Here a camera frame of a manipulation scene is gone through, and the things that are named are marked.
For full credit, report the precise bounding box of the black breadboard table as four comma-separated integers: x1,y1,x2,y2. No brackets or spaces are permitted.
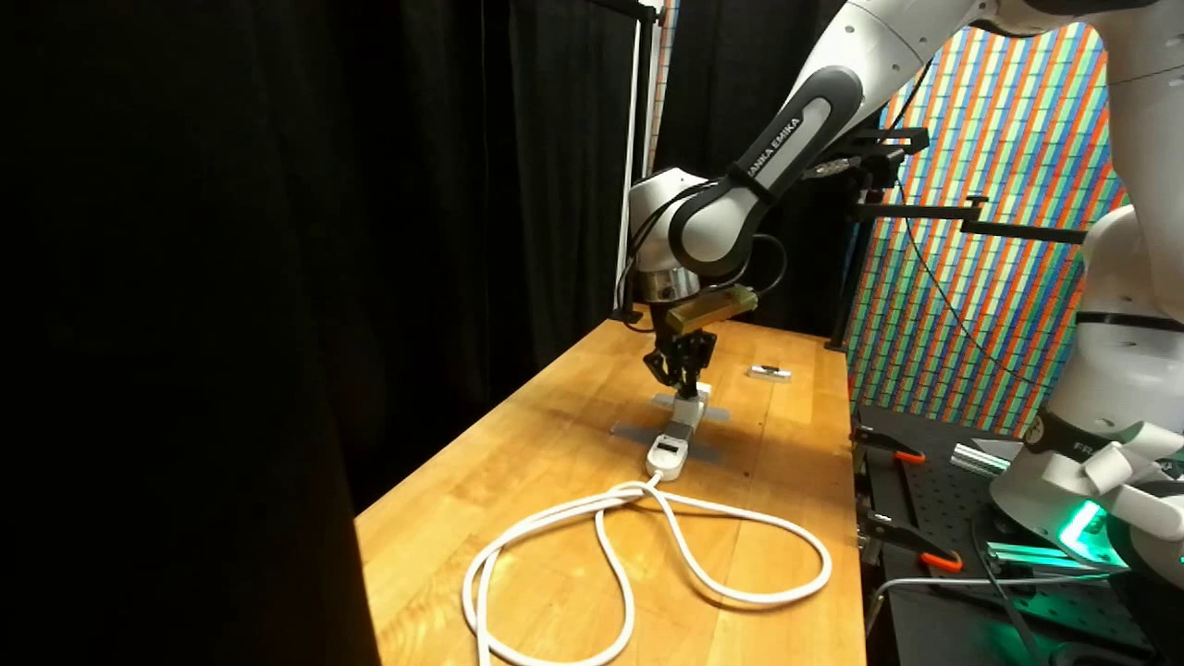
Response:
847,403,1184,666

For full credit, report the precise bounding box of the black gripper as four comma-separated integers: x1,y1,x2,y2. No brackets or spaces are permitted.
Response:
641,308,721,403

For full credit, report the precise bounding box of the silver metal block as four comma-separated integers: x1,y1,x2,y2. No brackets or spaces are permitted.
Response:
948,437,1023,483

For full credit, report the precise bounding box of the white pole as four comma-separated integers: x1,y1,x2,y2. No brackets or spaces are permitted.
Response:
608,0,677,327

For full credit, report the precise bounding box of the black clamp orange handle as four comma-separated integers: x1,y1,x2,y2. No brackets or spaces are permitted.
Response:
859,506,970,583
847,423,931,473

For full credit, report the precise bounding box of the colourful patterned board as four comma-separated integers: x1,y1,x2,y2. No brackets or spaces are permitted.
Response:
845,15,1184,446

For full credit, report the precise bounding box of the light grey cable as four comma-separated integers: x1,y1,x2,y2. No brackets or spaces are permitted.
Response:
877,567,1120,601

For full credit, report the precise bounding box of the white cable with plug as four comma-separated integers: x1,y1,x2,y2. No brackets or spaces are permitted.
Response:
460,379,837,666

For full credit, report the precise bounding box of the black curtain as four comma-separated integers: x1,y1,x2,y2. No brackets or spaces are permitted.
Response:
0,0,909,666

